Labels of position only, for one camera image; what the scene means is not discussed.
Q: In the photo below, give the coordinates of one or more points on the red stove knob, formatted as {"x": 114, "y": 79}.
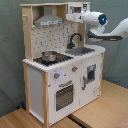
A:
{"x": 74, "y": 69}
{"x": 56, "y": 75}

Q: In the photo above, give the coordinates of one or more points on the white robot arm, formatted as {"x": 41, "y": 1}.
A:
{"x": 98, "y": 23}

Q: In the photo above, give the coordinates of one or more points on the small metal pot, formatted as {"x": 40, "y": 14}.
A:
{"x": 49, "y": 56}

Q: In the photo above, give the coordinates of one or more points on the wooden toy kitchen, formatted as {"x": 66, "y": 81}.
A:
{"x": 40, "y": 84}

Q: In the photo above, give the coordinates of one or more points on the black toy stovetop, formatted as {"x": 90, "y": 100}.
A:
{"x": 58, "y": 58}

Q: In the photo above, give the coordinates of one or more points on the toy oven door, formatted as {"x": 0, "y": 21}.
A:
{"x": 64, "y": 97}

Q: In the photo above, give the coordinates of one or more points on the left red stove knob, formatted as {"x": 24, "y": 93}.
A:
{"x": 56, "y": 75}

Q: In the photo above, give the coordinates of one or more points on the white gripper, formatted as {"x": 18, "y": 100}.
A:
{"x": 76, "y": 17}

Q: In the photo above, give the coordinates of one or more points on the grey ice dispenser panel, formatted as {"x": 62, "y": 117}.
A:
{"x": 91, "y": 73}

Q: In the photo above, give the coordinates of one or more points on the grey toy sink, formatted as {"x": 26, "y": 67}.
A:
{"x": 79, "y": 51}

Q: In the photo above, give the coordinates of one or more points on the grey range hood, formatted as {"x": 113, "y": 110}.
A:
{"x": 48, "y": 18}

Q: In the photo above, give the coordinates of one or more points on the black toy faucet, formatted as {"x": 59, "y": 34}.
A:
{"x": 71, "y": 44}

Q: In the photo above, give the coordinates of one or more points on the grey cabinet door handle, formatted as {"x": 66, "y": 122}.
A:
{"x": 84, "y": 83}

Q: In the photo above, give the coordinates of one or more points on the white toy microwave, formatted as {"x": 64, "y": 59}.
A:
{"x": 77, "y": 8}

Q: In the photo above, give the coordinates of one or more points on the right red stove knob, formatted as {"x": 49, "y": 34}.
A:
{"x": 74, "y": 69}

